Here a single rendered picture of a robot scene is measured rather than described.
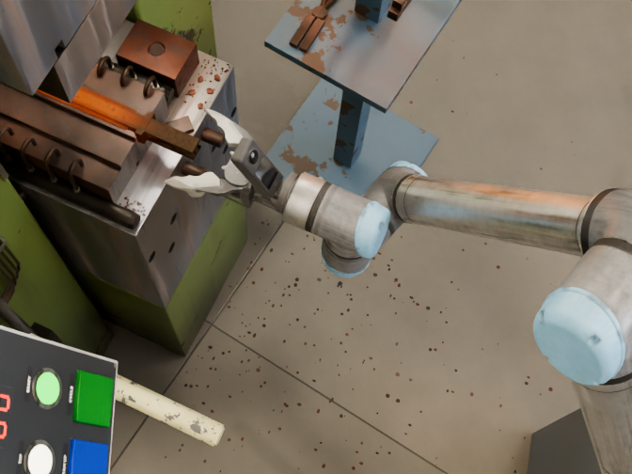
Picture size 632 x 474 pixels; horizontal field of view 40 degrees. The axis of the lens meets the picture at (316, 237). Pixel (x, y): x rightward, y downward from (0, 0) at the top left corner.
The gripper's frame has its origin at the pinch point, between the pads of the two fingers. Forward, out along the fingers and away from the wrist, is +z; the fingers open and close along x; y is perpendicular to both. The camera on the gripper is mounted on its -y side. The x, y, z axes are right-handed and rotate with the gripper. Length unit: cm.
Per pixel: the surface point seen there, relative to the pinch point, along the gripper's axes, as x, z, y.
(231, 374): -15, -11, 100
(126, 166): -7.0, 7.8, 3.5
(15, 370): -46.3, -0.3, -14.3
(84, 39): -6.3, 7.7, -33.9
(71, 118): -3.9, 19.6, 0.9
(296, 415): -17, -32, 100
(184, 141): -0.3, -0.4, -1.3
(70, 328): -27, 22, 64
